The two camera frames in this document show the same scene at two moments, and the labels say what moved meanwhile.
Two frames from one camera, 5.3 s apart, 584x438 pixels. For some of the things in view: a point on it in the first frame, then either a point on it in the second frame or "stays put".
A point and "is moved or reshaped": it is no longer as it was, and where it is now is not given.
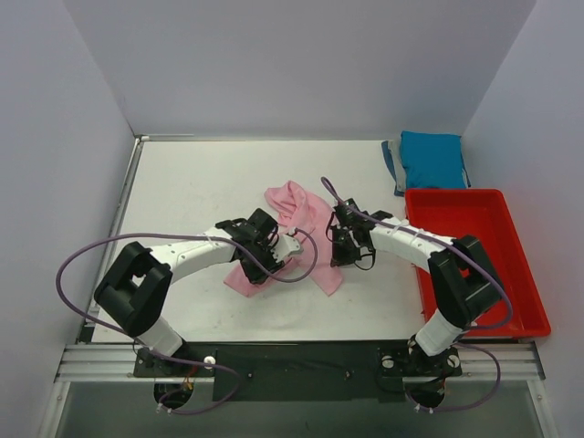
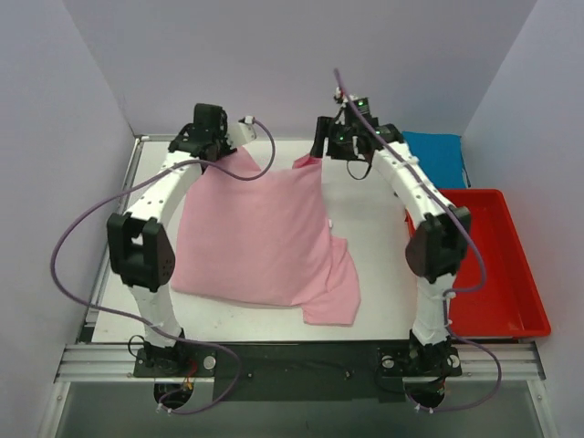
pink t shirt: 294,208 is moved or reshaped
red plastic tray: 485,213 stays put
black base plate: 354,370 stays put
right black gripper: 343,248 to 326,137
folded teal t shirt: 432,161 stays put
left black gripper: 260,265 to 219,149
